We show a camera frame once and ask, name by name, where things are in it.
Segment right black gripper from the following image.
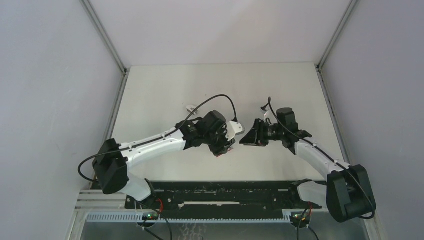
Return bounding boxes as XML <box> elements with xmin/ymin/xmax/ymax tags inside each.
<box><xmin>239</xmin><ymin>119</ymin><xmax>285</xmax><ymax>147</ymax></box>

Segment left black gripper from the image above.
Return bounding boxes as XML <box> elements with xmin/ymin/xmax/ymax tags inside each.
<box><xmin>203</xmin><ymin>124</ymin><xmax>235</xmax><ymax>157</ymax></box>

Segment red white staple box sleeve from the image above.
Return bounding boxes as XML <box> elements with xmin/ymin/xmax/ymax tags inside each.
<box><xmin>215</xmin><ymin>147</ymin><xmax>234</xmax><ymax>158</ymax></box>

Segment white stapler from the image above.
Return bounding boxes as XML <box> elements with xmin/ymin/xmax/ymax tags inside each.
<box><xmin>186</xmin><ymin>104</ymin><xmax>199</xmax><ymax>116</ymax></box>

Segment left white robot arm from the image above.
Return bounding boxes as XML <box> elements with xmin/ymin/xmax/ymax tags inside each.
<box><xmin>92</xmin><ymin>110</ymin><xmax>245</xmax><ymax>209</ymax></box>

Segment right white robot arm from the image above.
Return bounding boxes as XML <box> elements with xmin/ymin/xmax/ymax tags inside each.
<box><xmin>239</xmin><ymin>107</ymin><xmax>377</xmax><ymax>223</ymax></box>

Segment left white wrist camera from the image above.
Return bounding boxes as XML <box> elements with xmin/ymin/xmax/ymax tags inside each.
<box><xmin>226</xmin><ymin>121</ymin><xmax>245</xmax><ymax>140</ymax></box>

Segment left black camera cable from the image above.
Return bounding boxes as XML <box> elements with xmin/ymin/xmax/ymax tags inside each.
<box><xmin>77</xmin><ymin>94</ymin><xmax>239</xmax><ymax>184</ymax></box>

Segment black camera cable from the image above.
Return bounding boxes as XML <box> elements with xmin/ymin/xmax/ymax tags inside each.
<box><xmin>267</xmin><ymin>96</ymin><xmax>377</xmax><ymax>220</ymax></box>
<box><xmin>77</xmin><ymin>94</ymin><xmax>239</xmax><ymax>184</ymax></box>

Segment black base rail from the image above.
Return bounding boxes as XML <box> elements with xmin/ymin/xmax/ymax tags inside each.
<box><xmin>145</xmin><ymin>180</ymin><xmax>325</xmax><ymax>219</ymax></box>

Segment white slotted cable duct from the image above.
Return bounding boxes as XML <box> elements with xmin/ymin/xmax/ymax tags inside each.
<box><xmin>85</xmin><ymin>211</ymin><xmax>293</xmax><ymax>224</ymax></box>

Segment right black camera cable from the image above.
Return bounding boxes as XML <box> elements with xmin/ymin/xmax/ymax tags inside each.
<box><xmin>267</xmin><ymin>96</ymin><xmax>377</xmax><ymax>220</ymax></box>

